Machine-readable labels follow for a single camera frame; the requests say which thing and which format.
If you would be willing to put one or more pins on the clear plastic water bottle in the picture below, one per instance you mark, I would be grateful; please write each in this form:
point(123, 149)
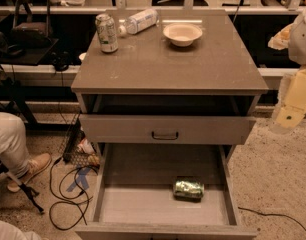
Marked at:
point(138, 22)

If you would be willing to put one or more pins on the black wire basket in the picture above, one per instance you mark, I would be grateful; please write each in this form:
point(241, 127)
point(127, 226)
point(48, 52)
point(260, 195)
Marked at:
point(71, 149)

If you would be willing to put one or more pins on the grey drawer cabinet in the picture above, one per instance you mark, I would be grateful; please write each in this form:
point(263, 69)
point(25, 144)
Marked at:
point(149, 76)

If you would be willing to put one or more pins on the white bowl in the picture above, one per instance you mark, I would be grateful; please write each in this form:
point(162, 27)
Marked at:
point(182, 34)

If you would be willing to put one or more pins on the person's leg in beige trousers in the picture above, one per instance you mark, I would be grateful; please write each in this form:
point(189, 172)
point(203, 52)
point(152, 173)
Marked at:
point(13, 150)

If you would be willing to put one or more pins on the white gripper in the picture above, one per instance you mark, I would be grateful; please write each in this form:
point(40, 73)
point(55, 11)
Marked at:
point(302, 41)

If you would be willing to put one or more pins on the crushed green can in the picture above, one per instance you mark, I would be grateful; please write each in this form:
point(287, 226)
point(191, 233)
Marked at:
point(188, 189)

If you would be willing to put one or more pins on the upright white green can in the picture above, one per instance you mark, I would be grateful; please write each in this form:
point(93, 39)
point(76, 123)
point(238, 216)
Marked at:
point(106, 32)

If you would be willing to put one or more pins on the black bag on shelf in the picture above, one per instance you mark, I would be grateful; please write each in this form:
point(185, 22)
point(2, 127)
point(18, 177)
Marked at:
point(31, 34)

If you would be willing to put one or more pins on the tan shoe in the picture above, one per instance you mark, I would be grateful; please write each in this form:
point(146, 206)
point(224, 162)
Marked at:
point(29, 168)

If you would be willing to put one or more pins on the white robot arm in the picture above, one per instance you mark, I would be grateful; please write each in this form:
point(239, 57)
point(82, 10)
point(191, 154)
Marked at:
point(296, 46)

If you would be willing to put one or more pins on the open lower drawer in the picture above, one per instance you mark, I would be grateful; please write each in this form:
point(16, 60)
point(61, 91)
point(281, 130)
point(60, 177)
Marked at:
point(133, 197)

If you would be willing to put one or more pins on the closed drawer with handle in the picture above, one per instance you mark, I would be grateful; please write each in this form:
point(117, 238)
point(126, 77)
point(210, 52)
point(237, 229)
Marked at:
point(167, 129)

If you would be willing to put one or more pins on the black headphones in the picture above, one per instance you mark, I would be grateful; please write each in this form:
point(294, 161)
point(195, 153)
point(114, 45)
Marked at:
point(60, 61)

